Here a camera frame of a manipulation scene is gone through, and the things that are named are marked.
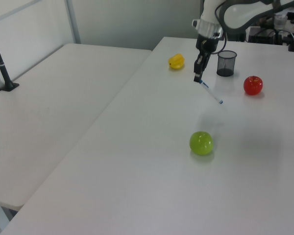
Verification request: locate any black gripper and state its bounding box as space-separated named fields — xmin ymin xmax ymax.
xmin=193 ymin=35 xmax=219 ymax=83

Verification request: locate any blue and white marker pen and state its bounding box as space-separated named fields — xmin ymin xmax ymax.
xmin=199 ymin=79 xmax=224 ymax=105

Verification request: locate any black mesh pen cup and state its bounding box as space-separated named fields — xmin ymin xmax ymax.
xmin=216 ymin=50 xmax=238 ymax=77

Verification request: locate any yellow starfruit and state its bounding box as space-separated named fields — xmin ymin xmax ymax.
xmin=168 ymin=53 xmax=186 ymax=70

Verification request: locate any red apple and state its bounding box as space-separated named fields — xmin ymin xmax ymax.
xmin=243 ymin=75 xmax=264 ymax=95

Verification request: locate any black equipment box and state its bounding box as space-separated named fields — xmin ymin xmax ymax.
xmin=245 ymin=25 xmax=285 ymax=45

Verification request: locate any green apple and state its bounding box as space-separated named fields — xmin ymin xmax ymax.
xmin=189 ymin=131 xmax=214 ymax=156

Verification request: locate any clear glass jar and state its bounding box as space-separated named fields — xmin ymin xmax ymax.
xmin=274 ymin=13 xmax=288 ymax=30

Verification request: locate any black pole with base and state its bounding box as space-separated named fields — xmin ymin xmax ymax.
xmin=0 ymin=24 xmax=20 ymax=92

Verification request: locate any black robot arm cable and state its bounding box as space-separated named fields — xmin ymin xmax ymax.
xmin=214 ymin=0 xmax=228 ymax=54

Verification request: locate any grey partition frame post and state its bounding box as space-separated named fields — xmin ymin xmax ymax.
xmin=64 ymin=0 xmax=82 ymax=45

